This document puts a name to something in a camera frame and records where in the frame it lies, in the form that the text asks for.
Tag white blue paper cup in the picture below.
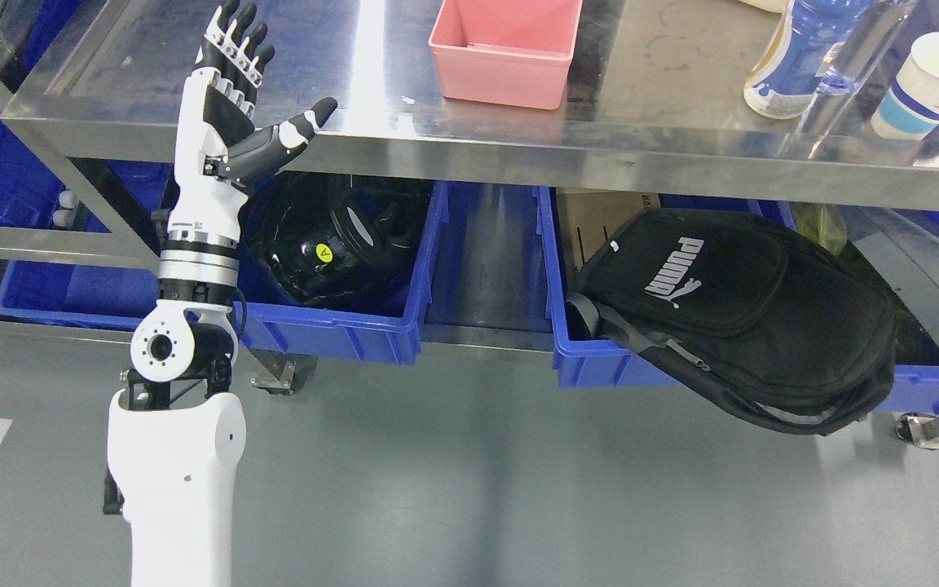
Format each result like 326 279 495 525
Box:
871 31 939 140

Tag blue bin with backpack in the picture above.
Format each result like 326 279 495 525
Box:
533 187 939 417

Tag blue white drink bottle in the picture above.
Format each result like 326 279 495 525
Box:
743 1 875 120

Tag pink plastic storage box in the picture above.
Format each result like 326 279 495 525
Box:
428 1 584 111

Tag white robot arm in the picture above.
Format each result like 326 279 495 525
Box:
107 226 246 586

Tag blue bin with helmet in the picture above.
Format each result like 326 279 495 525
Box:
239 181 450 365

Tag brown cardboard box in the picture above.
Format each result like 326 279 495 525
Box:
555 188 662 277

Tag grey flat device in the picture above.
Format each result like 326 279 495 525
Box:
839 205 939 348

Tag clear plastic bottle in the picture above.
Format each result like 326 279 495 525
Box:
795 1 918 136

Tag black helmet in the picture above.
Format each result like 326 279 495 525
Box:
246 172 434 308

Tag black Puma backpack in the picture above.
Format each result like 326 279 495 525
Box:
564 208 897 435

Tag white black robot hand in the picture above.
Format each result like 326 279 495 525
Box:
166 1 337 246

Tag stainless steel table cart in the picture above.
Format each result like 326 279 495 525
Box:
0 0 939 451

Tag far left blue bin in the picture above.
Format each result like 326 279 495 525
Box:
0 119 157 331

